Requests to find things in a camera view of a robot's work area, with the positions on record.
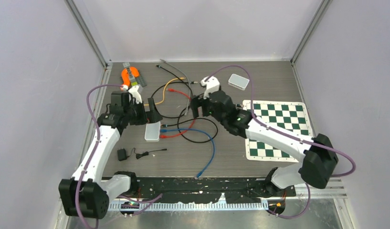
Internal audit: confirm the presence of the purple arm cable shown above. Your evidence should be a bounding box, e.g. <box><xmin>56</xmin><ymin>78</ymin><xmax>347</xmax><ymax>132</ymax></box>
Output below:
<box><xmin>74</xmin><ymin>84</ymin><xmax>126</xmax><ymax>229</ymax></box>
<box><xmin>204</xmin><ymin>65</ymin><xmax>357</xmax><ymax>178</ymax></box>

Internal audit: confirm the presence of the yellow ethernet cable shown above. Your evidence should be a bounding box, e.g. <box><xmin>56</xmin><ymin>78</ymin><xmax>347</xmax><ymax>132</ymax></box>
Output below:
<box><xmin>143</xmin><ymin>77</ymin><xmax>187</xmax><ymax>106</ymax></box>

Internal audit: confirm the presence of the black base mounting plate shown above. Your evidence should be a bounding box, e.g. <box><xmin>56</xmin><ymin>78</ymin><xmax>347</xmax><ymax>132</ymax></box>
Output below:
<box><xmin>122</xmin><ymin>177</ymin><xmax>296</xmax><ymax>204</ymax></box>

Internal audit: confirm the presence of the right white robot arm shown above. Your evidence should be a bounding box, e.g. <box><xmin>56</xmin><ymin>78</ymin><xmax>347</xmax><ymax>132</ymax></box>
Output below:
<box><xmin>190</xmin><ymin>90</ymin><xmax>338</xmax><ymax>196</ymax></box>

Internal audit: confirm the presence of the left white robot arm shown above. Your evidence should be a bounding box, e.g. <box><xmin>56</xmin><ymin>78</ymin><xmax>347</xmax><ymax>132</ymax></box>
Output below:
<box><xmin>59</xmin><ymin>86</ymin><xmax>162</xmax><ymax>219</ymax></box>

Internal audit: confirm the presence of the green white chessboard mat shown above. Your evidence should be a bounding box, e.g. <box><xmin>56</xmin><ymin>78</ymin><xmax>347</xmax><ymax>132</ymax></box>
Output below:
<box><xmin>242</xmin><ymin>100</ymin><xmax>311</xmax><ymax>163</ymax></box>

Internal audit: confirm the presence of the red ethernet cable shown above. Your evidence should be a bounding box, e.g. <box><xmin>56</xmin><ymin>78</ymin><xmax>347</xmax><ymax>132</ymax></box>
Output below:
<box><xmin>159</xmin><ymin>88</ymin><xmax>197</xmax><ymax>140</ymax></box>

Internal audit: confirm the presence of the orange S-shaped block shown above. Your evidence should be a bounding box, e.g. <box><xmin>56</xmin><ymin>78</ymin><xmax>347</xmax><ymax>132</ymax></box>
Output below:
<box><xmin>121</xmin><ymin>66</ymin><xmax>140</xmax><ymax>87</ymax></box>

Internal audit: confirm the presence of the grey ethernet cable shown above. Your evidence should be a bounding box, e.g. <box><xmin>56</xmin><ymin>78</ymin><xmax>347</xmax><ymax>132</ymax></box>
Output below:
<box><xmin>159</xmin><ymin>59</ymin><xmax>194</xmax><ymax>115</ymax></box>

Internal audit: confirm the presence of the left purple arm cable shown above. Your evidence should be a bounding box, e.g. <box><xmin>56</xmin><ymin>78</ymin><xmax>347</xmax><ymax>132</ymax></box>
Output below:
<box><xmin>74</xmin><ymin>84</ymin><xmax>126</xmax><ymax>229</ymax></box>

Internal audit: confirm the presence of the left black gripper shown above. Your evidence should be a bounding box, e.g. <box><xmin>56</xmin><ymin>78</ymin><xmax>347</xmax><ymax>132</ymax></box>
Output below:
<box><xmin>124</xmin><ymin>98</ymin><xmax>162</xmax><ymax>125</ymax></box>

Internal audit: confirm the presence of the blue ethernet cable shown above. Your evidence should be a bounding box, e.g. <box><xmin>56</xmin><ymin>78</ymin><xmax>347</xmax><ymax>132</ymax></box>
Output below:
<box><xmin>159</xmin><ymin>128</ymin><xmax>216</xmax><ymax>180</ymax></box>

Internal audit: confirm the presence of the grey lego baseplate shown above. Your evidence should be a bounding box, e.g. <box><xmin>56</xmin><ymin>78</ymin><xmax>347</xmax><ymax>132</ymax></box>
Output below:
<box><xmin>121</xmin><ymin>62</ymin><xmax>147</xmax><ymax>87</ymax></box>

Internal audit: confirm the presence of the long black ethernet cable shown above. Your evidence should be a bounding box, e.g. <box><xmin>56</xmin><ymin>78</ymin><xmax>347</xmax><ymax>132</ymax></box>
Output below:
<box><xmin>160</xmin><ymin>109</ymin><xmax>220</xmax><ymax>144</ymax></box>

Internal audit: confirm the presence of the white network switch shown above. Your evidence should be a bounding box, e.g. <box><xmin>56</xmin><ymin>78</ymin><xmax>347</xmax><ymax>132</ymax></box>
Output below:
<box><xmin>228</xmin><ymin>73</ymin><xmax>250</xmax><ymax>91</ymax></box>
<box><xmin>144</xmin><ymin>121</ymin><xmax>161</xmax><ymax>142</ymax></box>

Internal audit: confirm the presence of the black power adapter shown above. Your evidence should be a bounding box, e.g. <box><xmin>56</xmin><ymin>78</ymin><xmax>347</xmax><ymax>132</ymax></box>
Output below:
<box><xmin>117</xmin><ymin>148</ymin><xmax>168</xmax><ymax>161</ymax></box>

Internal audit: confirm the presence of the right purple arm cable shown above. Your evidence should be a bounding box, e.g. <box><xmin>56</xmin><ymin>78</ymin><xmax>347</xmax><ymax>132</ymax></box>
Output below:
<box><xmin>204</xmin><ymin>65</ymin><xmax>357</xmax><ymax>178</ymax></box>

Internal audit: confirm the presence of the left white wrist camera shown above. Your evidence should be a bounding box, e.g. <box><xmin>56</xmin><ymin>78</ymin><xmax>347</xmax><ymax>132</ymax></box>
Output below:
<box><xmin>120</xmin><ymin>84</ymin><xmax>143</xmax><ymax>104</ymax></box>

